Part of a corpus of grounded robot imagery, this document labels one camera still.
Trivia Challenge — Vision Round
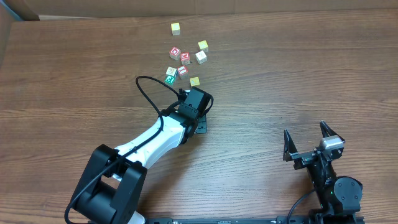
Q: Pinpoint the cardboard back wall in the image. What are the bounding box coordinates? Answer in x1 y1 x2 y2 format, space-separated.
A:
4 0 397 20

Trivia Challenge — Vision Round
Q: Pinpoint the green letter block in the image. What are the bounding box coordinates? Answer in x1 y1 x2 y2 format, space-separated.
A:
164 75 176 85

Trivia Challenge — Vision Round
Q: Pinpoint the white block right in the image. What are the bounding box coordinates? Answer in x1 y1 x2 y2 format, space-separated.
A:
195 50 207 64

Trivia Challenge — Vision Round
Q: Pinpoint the yellow block upper right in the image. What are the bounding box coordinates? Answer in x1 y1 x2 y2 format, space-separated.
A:
198 40 209 52

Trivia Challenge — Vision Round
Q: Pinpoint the red block letter I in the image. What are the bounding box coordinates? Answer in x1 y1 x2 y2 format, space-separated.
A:
177 65 188 79

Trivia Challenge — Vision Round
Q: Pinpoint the red block letter M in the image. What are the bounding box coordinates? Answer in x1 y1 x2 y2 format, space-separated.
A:
180 52 191 65

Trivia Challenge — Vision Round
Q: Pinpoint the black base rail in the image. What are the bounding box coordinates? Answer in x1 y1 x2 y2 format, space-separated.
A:
128 215 365 224

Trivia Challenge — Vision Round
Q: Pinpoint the yellow block letter B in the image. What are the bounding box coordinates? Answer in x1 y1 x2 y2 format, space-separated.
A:
190 77 200 86

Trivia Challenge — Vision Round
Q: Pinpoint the white block with blue side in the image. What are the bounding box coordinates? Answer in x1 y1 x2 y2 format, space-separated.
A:
165 67 177 77

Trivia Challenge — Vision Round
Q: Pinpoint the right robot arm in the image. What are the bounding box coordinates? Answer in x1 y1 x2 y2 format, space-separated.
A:
282 121 364 224

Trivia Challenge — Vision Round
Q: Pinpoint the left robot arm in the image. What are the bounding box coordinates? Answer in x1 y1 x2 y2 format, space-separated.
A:
64 87 214 223

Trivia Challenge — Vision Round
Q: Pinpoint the yellow block far top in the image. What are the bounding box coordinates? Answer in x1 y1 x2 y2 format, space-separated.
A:
170 22 181 35

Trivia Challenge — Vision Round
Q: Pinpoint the yellow block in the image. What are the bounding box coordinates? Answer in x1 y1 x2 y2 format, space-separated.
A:
198 40 209 52
170 22 181 35

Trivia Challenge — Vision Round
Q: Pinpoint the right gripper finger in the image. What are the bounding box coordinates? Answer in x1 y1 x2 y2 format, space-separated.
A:
320 120 345 142
283 129 298 162

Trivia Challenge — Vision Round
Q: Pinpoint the red block with circle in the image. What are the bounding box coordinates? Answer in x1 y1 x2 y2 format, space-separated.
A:
169 47 181 60

